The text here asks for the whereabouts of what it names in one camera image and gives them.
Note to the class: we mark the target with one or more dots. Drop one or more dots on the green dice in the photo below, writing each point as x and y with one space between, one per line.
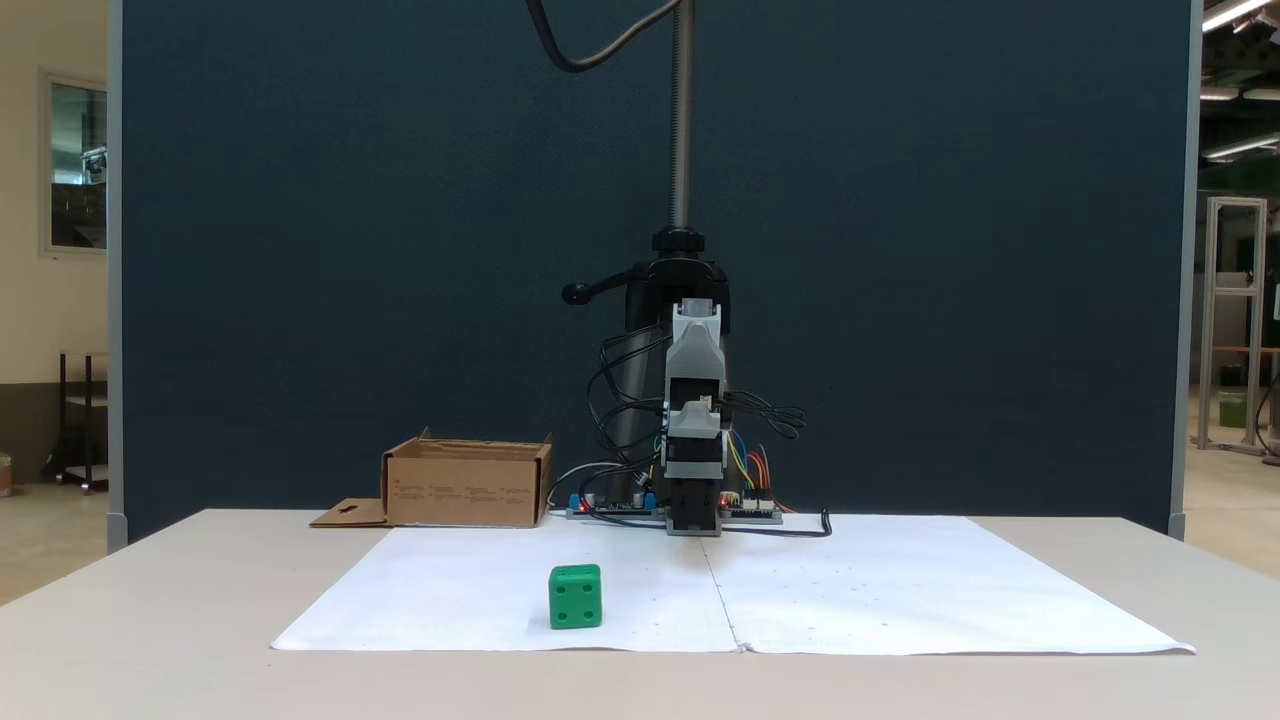
575 598

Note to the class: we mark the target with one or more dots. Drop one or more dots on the dark blue partition panel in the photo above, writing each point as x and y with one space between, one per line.
300 200

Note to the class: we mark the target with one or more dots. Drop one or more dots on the aluminium profile frame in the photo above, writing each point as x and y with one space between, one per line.
1236 290

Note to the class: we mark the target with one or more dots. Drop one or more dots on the open brown cardboard box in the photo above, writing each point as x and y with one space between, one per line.
460 490

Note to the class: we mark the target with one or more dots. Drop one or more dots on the blue circuit board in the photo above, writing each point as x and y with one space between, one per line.
600 508

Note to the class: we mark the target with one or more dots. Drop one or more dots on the white paper sheet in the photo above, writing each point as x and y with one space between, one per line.
920 590
480 590

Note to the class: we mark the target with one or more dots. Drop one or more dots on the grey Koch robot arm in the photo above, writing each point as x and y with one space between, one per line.
695 360

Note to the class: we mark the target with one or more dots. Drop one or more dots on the ceiling strip light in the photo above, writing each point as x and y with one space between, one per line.
1235 12

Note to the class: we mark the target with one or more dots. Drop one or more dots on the black and silver tripod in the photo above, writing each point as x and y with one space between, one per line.
681 120

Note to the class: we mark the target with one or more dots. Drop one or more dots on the dark metal cart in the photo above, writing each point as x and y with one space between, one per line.
85 400

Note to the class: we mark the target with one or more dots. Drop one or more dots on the framed wall window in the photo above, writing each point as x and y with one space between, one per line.
78 165

